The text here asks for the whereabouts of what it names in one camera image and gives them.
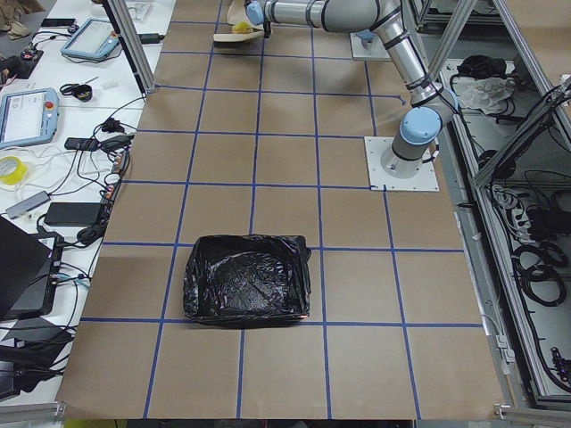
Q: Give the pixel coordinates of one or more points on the white dustpan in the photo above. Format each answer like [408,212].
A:
[236,12]

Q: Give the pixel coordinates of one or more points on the black power adapter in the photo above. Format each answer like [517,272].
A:
[73,213]

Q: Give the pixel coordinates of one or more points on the black scissors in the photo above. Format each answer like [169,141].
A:
[69,89]

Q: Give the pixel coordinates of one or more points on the teach pendant far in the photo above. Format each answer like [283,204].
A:
[94,41]

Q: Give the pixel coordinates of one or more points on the teach pendant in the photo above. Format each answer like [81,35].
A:
[29,117]
[94,41]

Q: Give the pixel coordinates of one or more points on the black laptop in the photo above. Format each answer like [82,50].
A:
[29,265]

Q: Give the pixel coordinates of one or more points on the yellow tape roll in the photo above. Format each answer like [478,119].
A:
[12,170]

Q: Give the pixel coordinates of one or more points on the teach pendant near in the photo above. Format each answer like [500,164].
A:
[29,117]

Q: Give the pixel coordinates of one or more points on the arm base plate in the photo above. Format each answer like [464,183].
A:
[387,172]
[367,46]

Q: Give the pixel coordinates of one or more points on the aluminium frame post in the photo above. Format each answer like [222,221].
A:
[119,17]

